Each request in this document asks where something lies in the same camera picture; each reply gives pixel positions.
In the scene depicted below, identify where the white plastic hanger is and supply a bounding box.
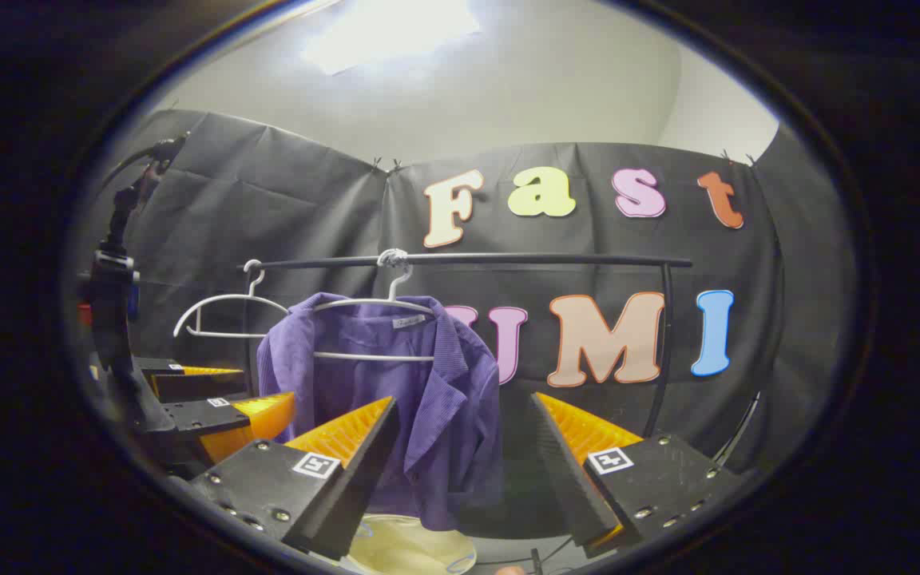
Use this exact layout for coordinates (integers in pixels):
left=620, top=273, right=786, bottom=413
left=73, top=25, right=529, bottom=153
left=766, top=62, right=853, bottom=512
left=173, top=259, right=291, bottom=339

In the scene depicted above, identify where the ceiling light panel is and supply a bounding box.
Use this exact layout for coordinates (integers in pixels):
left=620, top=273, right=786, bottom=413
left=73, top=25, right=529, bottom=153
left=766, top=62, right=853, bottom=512
left=300, top=0, right=483, bottom=77

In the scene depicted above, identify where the black backdrop cloth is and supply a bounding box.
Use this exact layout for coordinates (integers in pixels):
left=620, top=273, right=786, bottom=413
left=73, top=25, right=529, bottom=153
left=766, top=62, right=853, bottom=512
left=81, top=108, right=860, bottom=512

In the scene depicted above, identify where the beige laundry hamper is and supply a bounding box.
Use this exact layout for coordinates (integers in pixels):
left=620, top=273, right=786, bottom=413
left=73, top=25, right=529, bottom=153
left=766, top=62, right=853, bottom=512
left=346, top=514, right=478, bottom=575

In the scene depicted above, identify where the black metal clothes rack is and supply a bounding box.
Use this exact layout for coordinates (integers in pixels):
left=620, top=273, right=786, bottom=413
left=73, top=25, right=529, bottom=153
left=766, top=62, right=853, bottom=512
left=238, top=252, right=694, bottom=438

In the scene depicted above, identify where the white hanger with taped hook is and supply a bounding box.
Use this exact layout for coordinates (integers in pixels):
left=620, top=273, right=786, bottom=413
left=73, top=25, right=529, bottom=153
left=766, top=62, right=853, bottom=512
left=312, top=249, right=437, bottom=362

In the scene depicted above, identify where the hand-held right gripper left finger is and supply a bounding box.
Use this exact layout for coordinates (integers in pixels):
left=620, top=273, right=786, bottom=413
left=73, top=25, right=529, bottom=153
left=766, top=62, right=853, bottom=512
left=188, top=395, right=399, bottom=561

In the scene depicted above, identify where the purple knitted cardigan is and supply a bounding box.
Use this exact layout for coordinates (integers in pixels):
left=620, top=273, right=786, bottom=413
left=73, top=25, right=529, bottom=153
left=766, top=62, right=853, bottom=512
left=256, top=292, right=506, bottom=532

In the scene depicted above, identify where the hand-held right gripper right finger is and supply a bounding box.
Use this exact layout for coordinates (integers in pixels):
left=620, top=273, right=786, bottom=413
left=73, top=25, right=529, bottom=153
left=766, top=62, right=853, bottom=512
left=529, top=391, right=748, bottom=560

